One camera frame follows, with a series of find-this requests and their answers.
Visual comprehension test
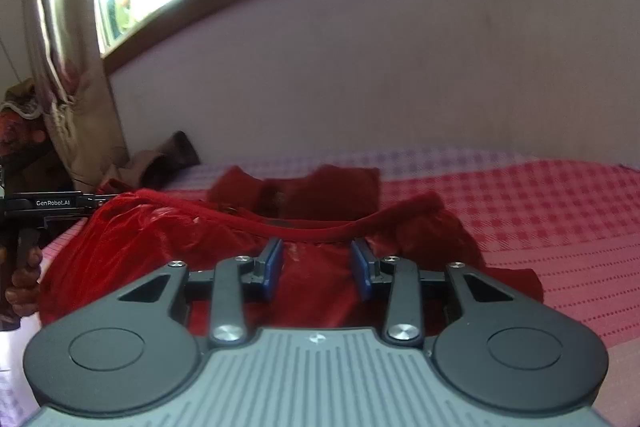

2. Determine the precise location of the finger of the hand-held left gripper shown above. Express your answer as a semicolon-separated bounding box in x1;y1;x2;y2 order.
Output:
74;193;122;214

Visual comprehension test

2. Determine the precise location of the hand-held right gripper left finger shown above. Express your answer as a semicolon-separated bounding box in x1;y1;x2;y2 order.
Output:
117;238;285;351

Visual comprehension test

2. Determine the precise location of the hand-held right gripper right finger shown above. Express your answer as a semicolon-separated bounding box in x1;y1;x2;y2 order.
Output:
349;238;523;350

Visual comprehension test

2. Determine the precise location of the red garment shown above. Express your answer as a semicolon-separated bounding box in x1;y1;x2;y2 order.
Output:
39;164;545;340

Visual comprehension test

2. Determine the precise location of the person's left hand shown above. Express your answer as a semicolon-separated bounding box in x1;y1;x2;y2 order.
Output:
4;247;45;325

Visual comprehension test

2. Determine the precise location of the brown cloth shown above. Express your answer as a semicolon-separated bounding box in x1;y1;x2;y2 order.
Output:
100;130;202;194

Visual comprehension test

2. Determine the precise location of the beige curtain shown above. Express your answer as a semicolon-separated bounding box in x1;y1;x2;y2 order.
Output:
22;0;130;192

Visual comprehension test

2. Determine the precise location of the pink checkered bed sheet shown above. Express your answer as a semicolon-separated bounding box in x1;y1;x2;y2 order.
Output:
40;149;640;350

